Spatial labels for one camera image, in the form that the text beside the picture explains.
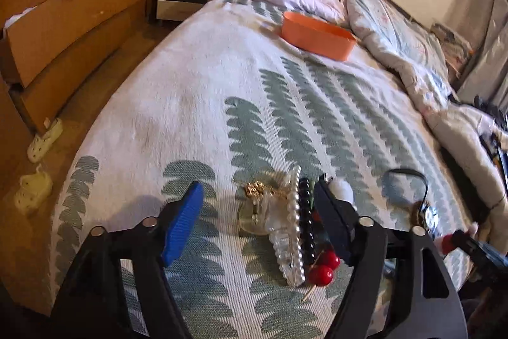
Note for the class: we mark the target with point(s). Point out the clear amber hair clip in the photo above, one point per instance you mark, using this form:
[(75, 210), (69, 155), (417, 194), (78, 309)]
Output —
[(254, 218)]

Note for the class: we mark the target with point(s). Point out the wooden dresser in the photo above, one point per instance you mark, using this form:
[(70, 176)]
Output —
[(59, 25)]

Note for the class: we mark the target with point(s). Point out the grey curtain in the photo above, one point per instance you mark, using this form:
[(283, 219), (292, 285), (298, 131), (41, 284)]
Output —
[(484, 37)]

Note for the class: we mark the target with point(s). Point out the gold earring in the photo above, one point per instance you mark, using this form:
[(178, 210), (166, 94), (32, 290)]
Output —
[(254, 190)]

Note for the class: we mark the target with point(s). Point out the orange storage box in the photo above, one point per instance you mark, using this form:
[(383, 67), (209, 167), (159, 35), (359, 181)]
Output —
[(317, 41)]

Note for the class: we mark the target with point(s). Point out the black bead hair clip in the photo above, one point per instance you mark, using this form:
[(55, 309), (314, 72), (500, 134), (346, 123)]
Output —
[(306, 216)]

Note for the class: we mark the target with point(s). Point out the red bead hairpin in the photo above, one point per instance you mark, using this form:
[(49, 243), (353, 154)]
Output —
[(319, 275)]

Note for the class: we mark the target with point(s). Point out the yellow slipper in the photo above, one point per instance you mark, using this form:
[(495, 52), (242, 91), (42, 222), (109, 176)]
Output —
[(45, 138), (33, 190)]

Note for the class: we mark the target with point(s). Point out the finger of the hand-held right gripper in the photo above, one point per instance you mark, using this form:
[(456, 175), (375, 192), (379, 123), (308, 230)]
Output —
[(464, 239)]

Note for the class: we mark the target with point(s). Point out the pearl hair claw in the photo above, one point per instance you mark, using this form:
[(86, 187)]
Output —
[(295, 224)]

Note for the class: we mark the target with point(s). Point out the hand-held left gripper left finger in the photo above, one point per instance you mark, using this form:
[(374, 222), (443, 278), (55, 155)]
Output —
[(182, 224)]

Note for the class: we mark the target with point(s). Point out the printed pillow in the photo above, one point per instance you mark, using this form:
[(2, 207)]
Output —
[(452, 49)]

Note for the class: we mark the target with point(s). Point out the red white plush hair clip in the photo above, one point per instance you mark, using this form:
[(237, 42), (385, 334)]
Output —
[(446, 243)]

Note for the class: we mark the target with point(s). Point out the leaf print bedspread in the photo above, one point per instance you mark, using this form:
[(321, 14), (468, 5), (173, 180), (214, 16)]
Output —
[(198, 65)]

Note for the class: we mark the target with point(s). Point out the white pompom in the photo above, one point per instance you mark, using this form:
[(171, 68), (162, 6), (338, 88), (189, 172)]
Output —
[(341, 189)]

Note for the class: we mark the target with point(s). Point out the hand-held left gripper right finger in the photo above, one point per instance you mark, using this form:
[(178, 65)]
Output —
[(335, 220)]

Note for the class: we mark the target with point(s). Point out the floral quilt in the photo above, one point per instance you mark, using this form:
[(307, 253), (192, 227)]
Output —
[(389, 29)]

